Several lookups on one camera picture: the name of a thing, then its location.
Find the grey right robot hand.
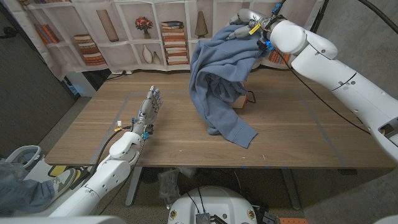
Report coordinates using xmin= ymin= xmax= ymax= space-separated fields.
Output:
xmin=226 ymin=8 xmax=272 ymax=41

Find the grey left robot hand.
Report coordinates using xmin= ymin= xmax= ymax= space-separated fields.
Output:
xmin=131 ymin=85 xmax=164 ymax=135

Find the blue hoodie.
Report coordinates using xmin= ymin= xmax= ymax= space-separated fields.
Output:
xmin=188 ymin=24 xmax=268 ymax=149

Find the wooden drawer with red front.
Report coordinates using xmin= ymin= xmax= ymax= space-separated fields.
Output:
xmin=231 ymin=82 xmax=249 ymax=110

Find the printed bookshelf backdrop cloth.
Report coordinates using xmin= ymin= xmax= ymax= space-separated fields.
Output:
xmin=2 ymin=0 xmax=326 ymax=81

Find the white cabinet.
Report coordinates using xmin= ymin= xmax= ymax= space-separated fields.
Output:
xmin=65 ymin=71 xmax=97 ymax=98

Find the grey metal table leg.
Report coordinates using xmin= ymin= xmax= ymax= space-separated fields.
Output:
xmin=281 ymin=168 xmax=302 ymax=211
xmin=125 ymin=167 xmax=143 ymax=208

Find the clear plastic bag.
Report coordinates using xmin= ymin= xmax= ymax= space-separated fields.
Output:
xmin=157 ymin=169 xmax=182 ymax=206

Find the yellow black floor object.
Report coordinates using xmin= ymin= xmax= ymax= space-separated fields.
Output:
xmin=49 ymin=164 xmax=68 ymax=177

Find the grey white sneaker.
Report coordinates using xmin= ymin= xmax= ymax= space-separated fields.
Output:
xmin=49 ymin=167 xmax=77 ymax=200

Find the white robot torso base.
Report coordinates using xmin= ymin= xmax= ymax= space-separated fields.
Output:
xmin=167 ymin=185 xmax=258 ymax=224

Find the dark grey perforated partition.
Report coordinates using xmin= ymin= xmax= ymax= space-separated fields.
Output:
xmin=0 ymin=6 xmax=78 ymax=158

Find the person's leg in jeans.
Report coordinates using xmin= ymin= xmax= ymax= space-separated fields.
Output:
xmin=0 ymin=179 xmax=55 ymax=215

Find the orange flat object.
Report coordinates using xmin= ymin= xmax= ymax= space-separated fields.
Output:
xmin=279 ymin=217 xmax=309 ymax=224

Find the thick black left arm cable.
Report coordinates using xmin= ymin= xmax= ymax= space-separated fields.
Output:
xmin=90 ymin=126 xmax=133 ymax=175

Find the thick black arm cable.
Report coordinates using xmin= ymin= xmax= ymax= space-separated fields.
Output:
xmin=357 ymin=0 xmax=398 ymax=35
xmin=90 ymin=126 xmax=133 ymax=175

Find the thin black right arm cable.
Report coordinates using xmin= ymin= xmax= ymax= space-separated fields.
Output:
xmin=275 ymin=49 xmax=373 ymax=135

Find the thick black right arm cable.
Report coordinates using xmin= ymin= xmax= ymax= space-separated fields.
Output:
xmin=357 ymin=0 xmax=398 ymax=35

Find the black partition handle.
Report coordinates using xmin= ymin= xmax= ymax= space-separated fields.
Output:
xmin=0 ymin=26 xmax=18 ymax=40

